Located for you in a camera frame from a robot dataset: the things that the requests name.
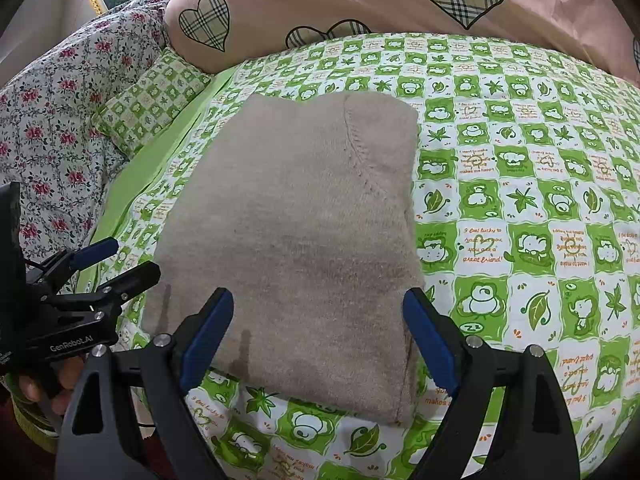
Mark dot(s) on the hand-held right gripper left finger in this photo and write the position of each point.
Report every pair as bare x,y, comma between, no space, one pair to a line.
207,342

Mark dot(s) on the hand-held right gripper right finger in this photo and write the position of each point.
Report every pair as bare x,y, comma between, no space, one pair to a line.
431,342

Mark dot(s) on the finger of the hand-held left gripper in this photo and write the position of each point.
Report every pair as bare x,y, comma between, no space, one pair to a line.
95,250
135,280

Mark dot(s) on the beige knit sweater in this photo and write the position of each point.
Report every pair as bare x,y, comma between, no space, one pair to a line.
300,235

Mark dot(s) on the person's left hand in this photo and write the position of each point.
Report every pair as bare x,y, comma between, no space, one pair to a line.
65,377

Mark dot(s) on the floral print quilt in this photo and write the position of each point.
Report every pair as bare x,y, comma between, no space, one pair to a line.
65,135

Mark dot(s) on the green checkered pillow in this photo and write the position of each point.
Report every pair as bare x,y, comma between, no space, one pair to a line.
150,102

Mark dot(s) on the green frog print bed sheet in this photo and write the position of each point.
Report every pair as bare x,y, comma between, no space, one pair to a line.
525,210

